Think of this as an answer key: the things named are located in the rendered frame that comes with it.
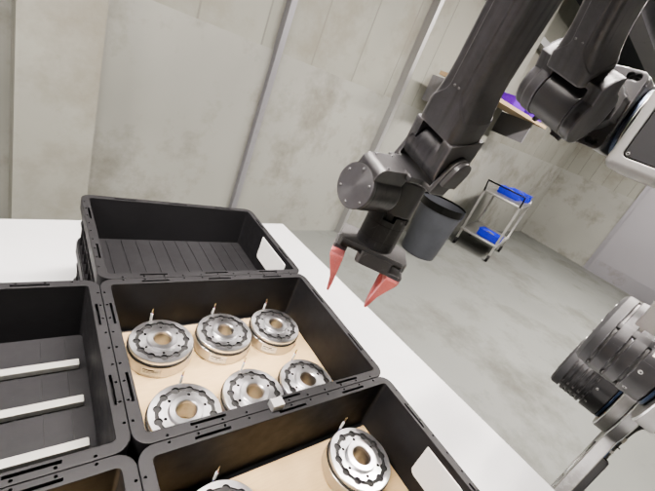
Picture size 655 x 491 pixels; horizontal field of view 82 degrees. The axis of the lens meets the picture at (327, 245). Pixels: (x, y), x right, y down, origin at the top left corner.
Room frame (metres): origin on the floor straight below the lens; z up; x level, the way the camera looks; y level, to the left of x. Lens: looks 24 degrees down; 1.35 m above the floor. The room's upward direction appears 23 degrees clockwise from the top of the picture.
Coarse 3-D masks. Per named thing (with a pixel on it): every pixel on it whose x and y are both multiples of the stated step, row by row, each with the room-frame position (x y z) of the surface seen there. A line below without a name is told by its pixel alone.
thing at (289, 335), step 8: (256, 312) 0.64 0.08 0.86; (264, 312) 0.65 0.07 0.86; (272, 312) 0.66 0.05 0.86; (280, 312) 0.67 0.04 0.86; (256, 320) 0.62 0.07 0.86; (288, 320) 0.66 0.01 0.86; (256, 328) 0.59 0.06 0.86; (264, 328) 0.60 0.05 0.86; (288, 328) 0.63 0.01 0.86; (296, 328) 0.64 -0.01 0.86; (264, 336) 0.58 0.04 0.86; (272, 336) 0.59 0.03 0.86; (280, 336) 0.59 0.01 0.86; (288, 336) 0.61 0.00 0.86; (296, 336) 0.62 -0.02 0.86; (280, 344) 0.58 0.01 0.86
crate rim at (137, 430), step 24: (312, 288) 0.70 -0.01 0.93; (120, 336) 0.38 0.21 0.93; (120, 360) 0.34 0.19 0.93; (120, 384) 0.31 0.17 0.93; (336, 384) 0.46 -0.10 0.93; (240, 408) 0.35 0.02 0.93; (264, 408) 0.36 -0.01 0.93; (144, 432) 0.27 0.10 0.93; (168, 432) 0.28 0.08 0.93; (192, 432) 0.29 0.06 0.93
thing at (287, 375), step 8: (296, 360) 0.55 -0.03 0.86; (304, 360) 0.56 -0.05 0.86; (288, 368) 0.52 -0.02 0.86; (296, 368) 0.53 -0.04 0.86; (312, 368) 0.55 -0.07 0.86; (320, 368) 0.56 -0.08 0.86; (280, 376) 0.50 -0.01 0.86; (288, 376) 0.51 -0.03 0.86; (320, 376) 0.54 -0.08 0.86; (328, 376) 0.55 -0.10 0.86; (288, 384) 0.49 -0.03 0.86; (288, 392) 0.47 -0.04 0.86
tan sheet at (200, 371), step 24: (192, 336) 0.53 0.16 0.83; (192, 360) 0.48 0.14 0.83; (240, 360) 0.53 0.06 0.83; (264, 360) 0.55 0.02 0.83; (288, 360) 0.58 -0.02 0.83; (312, 360) 0.60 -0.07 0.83; (144, 384) 0.40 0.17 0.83; (168, 384) 0.42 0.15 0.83; (216, 384) 0.46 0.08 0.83; (144, 408) 0.37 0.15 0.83
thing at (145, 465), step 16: (368, 384) 0.49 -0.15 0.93; (384, 384) 0.51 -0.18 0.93; (304, 400) 0.40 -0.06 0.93; (320, 400) 0.41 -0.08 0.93; (400, 400) 0.48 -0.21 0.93; (256, 416) 0.35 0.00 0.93; (272, 416) 0.36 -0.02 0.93; (416, 416) 0.46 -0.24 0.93; (208, 432) 0.30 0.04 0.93; (224, 432) 0.31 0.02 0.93; (160, 448) 0.26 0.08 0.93; (176, 448) 0.27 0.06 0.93; (144, 464) 0.24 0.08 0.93; (448, 464) 0.40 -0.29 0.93; (144, 480) 0.23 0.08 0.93; (464, 480) 0.39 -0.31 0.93
